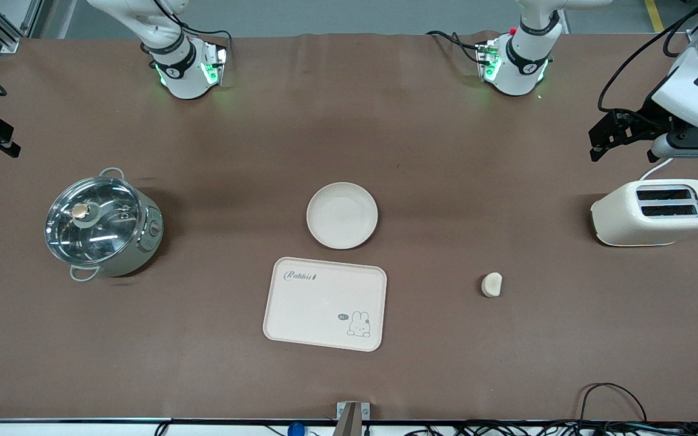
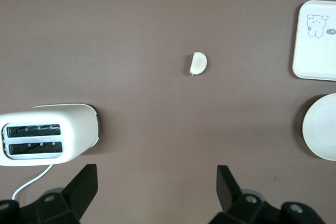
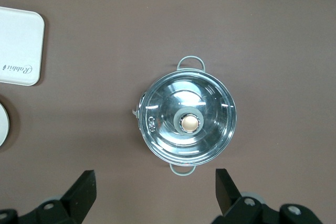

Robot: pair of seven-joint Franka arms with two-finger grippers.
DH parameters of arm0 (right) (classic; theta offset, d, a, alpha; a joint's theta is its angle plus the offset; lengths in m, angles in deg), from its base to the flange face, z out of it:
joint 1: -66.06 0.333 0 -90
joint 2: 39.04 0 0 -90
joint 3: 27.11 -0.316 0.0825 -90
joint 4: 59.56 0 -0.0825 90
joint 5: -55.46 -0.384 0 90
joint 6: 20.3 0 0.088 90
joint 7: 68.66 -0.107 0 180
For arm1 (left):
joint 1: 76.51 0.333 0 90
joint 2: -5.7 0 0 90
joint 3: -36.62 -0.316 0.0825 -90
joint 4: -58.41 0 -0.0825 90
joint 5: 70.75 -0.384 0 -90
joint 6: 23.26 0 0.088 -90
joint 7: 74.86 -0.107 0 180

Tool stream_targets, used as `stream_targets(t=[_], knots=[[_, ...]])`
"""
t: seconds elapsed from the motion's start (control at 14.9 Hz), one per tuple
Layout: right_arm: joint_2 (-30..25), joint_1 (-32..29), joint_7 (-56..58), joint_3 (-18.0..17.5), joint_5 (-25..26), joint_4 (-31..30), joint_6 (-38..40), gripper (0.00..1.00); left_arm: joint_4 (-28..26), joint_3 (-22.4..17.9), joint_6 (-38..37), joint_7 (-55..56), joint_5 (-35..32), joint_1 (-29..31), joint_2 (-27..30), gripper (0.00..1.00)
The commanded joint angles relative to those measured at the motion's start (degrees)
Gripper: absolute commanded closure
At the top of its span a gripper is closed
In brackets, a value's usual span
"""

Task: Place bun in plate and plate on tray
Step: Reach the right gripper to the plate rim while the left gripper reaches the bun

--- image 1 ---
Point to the round cream plate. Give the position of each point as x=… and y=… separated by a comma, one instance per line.
x=342, y=215

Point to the brown table mat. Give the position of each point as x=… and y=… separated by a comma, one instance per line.
x=506, y=363

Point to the tan angled post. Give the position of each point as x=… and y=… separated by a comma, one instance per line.
x=349, y=424

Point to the steel pot with glass lid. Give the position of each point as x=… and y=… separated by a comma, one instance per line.
x=143, y=242

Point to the cream two-slot toaster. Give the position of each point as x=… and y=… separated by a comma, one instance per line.
x=628, y=221

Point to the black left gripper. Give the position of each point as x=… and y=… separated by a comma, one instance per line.
x=650, y=117

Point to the small white steamed bun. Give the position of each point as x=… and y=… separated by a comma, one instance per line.
x=491, y=285

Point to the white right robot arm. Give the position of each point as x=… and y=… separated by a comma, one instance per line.
x=185, y=79

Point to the grey metal bracket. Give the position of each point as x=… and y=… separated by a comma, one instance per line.
x=364, y=412

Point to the cream rabbit print tray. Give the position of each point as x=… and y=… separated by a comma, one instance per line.
x=319, y=309

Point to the small blue round object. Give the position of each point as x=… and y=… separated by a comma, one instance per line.
x=296, y=429

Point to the glass pot lid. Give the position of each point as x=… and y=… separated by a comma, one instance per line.
x=97, y=227

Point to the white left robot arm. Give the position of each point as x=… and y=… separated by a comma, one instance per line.
x=521, y=72

